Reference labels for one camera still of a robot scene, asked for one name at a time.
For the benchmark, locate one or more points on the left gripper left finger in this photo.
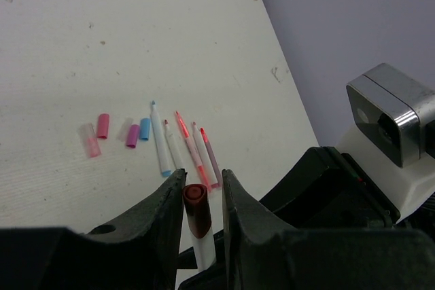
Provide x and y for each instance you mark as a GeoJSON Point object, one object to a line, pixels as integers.
{"type": "Point", "coordinates": [136, 250]}

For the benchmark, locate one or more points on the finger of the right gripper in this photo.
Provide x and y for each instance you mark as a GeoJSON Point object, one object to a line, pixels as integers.
{"type": "Point", "coordinates": [328, 189]}

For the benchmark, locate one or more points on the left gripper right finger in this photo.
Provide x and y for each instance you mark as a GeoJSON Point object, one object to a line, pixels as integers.
{"type": "Point", "coordinates": [264, 252]}

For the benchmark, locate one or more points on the white dark red pen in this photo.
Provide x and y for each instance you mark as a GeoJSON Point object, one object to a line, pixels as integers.
{"type": "Point", "coordinates": [204, 250]}

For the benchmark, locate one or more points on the dark red pen cap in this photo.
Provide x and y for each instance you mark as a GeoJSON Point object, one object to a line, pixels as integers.
{"type": "Point", "coordinates": [195, 197]}

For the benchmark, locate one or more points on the white blue pen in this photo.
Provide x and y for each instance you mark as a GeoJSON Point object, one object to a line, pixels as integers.
{"type": "Point", "coordinates": [165, 167]}

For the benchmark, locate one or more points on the white purple pen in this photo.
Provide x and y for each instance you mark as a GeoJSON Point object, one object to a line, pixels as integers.
{"type": "Point", "coordinates": [174, 149]}

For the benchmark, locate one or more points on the mauve barrel red pen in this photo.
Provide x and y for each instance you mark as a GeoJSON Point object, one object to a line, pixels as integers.
{"type": "Point", "coordinates": [212, 158]}

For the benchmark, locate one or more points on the purple pen cap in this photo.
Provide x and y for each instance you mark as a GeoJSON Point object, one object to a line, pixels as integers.
{"type": "Point", "coordinates": [132, 136]}

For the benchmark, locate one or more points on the pink capped pen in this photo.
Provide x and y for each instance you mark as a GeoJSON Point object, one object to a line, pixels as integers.
{"type": "Point", "coordinates": [211, 178]}

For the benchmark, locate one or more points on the translucent pink pen cap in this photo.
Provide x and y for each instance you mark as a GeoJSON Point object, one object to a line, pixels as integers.
{"type": "Point", "coordinates": [89, 140]}

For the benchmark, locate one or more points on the blue pen cap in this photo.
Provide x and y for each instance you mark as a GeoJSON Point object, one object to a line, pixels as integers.
{"type": "Point", "coordinates": [144, 132]}

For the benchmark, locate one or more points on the clear red pen cap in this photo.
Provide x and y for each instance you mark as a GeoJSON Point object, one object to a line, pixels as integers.
{"type": "Point", "coordinates": [124, 130]}

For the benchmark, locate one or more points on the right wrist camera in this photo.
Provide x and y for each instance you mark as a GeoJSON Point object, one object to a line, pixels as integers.
{"type": "Point", "coordinates": [393, 136]}

